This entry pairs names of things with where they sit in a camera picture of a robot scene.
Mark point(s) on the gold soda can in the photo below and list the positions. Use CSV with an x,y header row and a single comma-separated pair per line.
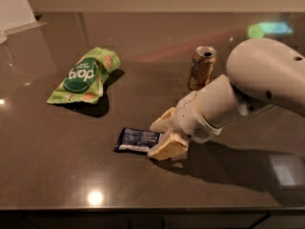
x,y
202,67

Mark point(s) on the blue rxbar wrapper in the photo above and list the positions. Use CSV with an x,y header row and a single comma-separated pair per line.
x,y
133,140

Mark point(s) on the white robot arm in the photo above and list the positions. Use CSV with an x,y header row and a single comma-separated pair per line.
x,y
260,73

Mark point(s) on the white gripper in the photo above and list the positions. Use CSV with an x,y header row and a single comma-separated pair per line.
x,y
188,117

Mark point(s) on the green snack bag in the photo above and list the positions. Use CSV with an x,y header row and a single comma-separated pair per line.
x,y
85,81

